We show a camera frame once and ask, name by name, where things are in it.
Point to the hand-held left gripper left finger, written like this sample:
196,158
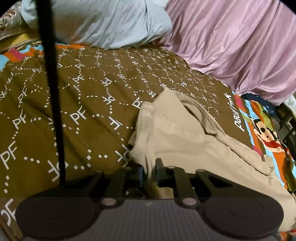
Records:
140,174

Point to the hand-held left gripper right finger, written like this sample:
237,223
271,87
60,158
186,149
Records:
160,172

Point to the beige t-shirt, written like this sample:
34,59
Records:
180,139

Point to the brown printed bedsheet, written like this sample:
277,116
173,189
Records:
92,92

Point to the dark blue cloth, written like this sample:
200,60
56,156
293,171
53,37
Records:
261,103

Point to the black metal rack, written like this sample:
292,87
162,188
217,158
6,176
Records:
285,122

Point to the pink curtain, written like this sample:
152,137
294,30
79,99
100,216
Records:
231,41

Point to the light blue pillow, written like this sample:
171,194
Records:
104,20

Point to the floral patterned cushion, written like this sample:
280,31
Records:
9,22

